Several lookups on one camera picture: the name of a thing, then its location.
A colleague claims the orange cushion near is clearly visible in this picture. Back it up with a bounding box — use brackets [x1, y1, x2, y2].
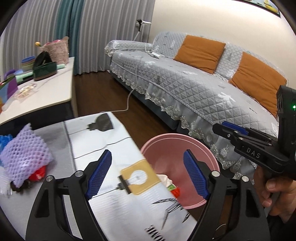
[229, 52, 287, 116]

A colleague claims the white printed table cloth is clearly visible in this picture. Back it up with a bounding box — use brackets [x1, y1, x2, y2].
[65, 113, 196, 240]

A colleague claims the dark leopard print cloth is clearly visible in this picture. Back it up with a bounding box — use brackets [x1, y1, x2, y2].
[10, 179, 33, 193]

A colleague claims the grey quilted sofa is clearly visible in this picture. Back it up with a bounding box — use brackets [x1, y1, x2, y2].
[105, 32, 285, 178]

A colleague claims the clear plastic wrapper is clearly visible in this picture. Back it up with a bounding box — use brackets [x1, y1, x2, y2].
[0, 167, 11, 197]

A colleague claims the clear plastic bag on table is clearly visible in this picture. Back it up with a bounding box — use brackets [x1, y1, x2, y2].
[14, 83, 37, 99]

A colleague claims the dark green round basket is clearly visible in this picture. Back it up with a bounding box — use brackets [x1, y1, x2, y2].
[32, 51, 57, 81]

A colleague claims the person's right hand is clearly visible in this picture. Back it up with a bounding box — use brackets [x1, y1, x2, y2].
[254, 166, 295, 222]

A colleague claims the grey curtain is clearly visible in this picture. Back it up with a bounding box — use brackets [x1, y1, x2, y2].
[1, 1, 155, 76]

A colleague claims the white wet wipes pack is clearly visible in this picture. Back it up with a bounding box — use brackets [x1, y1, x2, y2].
[157, 174, 173, 187]

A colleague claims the red plastic bag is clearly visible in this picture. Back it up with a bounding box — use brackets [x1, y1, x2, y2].
[29, 166, 47, 182]

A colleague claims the white coffee table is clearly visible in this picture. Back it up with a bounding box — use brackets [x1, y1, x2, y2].
[1, 57, 75, 124]

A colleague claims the colourful storage box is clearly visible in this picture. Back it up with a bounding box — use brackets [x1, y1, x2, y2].
[1, 76, 18, 112]

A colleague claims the blue plastic bag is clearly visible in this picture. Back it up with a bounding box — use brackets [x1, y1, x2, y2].
[0, 134, 13, 152]

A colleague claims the orange cushion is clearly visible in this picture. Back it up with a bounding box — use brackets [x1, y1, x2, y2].
[229, 52, 287, 116]
[174, 35, 226, 74]

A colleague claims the teal curtain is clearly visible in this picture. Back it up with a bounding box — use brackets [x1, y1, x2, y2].
[55, 0, 84, 75]

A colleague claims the orange plastic bag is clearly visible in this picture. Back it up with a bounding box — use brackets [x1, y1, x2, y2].
[170, 187, 180, 198]

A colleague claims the pink trash bin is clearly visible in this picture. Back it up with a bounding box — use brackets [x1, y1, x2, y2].
[140, 133, 220, 209]

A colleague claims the purple foam fruit net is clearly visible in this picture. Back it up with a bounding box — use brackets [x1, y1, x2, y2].
[1, 124, 54, 188]

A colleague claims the stack of coloured bowls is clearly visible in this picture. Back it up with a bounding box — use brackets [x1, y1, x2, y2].
[21, 56, 36, 72]

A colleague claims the orange cushion far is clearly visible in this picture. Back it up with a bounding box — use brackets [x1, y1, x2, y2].
[174, 35, 226, 74]

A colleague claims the framed landscape painting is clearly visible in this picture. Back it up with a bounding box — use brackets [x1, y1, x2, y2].
[241, 0, 280, 17]

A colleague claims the pink lace basket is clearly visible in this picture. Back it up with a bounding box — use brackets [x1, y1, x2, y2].
[40, 36, 69, 65]

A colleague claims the white charging cable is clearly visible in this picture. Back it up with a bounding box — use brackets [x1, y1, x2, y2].
[99, 41, 162, 114]

